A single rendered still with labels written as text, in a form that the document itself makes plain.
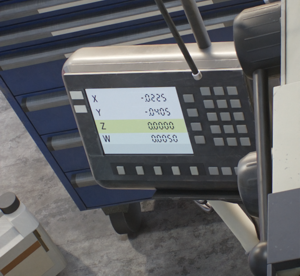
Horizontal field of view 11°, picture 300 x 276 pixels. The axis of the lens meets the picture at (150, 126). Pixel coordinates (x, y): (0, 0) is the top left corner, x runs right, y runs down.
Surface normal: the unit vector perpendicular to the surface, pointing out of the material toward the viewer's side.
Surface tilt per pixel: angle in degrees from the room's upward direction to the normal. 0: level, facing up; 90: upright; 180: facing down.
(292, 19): 45
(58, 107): 90
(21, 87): 90
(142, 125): 70
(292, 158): 0
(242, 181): 37
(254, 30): 26
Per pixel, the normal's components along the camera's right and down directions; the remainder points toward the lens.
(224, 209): -0.18, 0.17
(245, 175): -0.72, -0.22
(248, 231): 0.14, -0.05
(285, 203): -0.36, -0.65
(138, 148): -0.40, 0.50
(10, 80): -0.11, 0.75
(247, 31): -0.36, -0.25
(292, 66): -0.92, -0.31
